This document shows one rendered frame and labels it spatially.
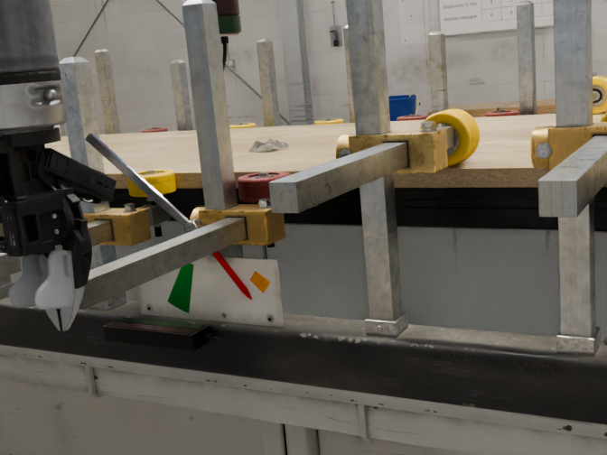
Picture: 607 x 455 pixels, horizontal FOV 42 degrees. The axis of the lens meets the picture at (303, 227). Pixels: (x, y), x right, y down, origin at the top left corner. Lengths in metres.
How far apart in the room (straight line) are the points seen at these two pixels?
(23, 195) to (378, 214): 0.45
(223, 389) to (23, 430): 0.84
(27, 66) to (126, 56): 9.38
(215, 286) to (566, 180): 0.66
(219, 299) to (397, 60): 7.42
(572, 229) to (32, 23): 0.62
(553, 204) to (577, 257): 0.32
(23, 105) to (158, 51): 9.11
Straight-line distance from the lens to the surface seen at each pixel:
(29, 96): 0.80
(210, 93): 1.13
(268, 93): 2.35
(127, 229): 1.26
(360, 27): 1.02
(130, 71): 10.15
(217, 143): 1.14
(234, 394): 1.28
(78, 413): 1.88
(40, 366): 1.55
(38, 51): 0.80
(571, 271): 0.98
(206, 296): 1.20
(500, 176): 1.14
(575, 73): 0.94
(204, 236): 1.05
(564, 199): 0.66
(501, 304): 1.25
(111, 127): 2.72
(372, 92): 1.01
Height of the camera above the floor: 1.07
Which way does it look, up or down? 12 degrees down
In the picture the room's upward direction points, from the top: 5 degrees counter-clockwise
